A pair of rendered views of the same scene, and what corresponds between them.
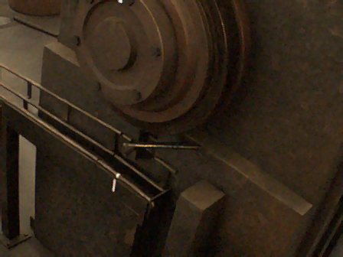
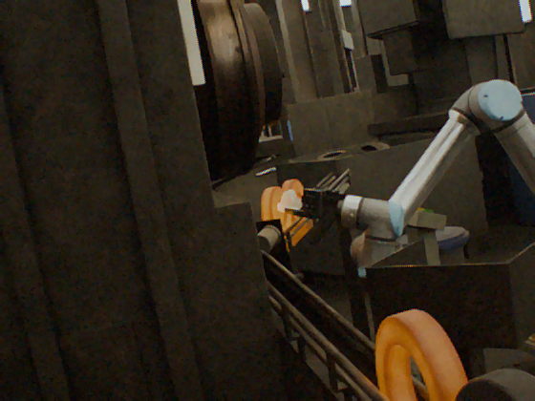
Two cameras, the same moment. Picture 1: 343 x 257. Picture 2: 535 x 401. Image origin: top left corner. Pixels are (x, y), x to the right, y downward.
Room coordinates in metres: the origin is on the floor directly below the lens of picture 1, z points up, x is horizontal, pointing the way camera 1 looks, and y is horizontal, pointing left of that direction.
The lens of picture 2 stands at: (2.31, 1.07, 0.98)
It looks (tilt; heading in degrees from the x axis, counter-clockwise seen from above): 6 degrees down; 219
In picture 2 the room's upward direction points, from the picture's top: 11 degrees counter-clockwise
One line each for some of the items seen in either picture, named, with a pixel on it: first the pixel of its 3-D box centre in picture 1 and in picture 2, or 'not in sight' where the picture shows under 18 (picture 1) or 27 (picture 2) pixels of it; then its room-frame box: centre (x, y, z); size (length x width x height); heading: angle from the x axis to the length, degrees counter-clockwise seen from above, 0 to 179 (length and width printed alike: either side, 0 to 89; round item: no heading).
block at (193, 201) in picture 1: (193, 227); not in sight; (0.97, -0.17, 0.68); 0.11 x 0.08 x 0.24; 142
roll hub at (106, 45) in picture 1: (119, 42); (254, 65); (1.03, 0.08, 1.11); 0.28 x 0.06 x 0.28; 52
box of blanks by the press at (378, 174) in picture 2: not in sight; (377, 205); (-1.42, -1.10, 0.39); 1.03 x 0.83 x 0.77; 157
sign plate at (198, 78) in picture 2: not in sight; (180, 41); (1.40, 0.22, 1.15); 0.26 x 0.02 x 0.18; 52
